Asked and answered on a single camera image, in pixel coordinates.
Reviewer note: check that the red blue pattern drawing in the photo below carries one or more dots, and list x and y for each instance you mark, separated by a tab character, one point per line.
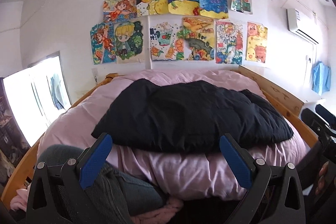
229	42

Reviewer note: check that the orange landscape drawing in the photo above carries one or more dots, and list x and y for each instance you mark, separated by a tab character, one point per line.
199	35

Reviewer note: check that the yellow pig chick drawing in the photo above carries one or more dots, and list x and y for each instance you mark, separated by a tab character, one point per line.
257	35

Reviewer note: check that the window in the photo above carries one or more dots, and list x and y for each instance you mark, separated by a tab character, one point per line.
37	96

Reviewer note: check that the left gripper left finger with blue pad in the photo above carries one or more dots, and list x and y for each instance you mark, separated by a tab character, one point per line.
57	193

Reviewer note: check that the wooden bed frame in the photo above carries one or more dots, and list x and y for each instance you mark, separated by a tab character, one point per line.
292	150

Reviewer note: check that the fruit drink drawing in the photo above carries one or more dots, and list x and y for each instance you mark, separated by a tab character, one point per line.
166	42

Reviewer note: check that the blue hanging garment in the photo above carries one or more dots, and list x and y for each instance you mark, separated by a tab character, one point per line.
321	78

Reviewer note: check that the anime girl blond drawing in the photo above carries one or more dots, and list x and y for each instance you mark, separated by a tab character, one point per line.
128	37

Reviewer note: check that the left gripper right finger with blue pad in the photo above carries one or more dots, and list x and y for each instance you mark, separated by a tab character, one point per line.
273	193

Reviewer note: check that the black padded jacket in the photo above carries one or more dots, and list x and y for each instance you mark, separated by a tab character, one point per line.
190	118

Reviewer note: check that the pink duvet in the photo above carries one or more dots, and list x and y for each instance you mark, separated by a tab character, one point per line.
186	177

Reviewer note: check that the flying girl drawing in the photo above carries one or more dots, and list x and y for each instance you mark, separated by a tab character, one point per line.
117	11

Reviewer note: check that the red haired girl fish drawing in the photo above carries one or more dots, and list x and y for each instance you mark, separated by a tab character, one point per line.
103	45

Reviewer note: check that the grey blue garment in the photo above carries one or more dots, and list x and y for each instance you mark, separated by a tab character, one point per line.
115	192

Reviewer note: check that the right hand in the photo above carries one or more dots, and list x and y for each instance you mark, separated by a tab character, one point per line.
321	181

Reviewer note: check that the white air conditioner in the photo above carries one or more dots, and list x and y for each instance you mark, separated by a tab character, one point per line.
303	26

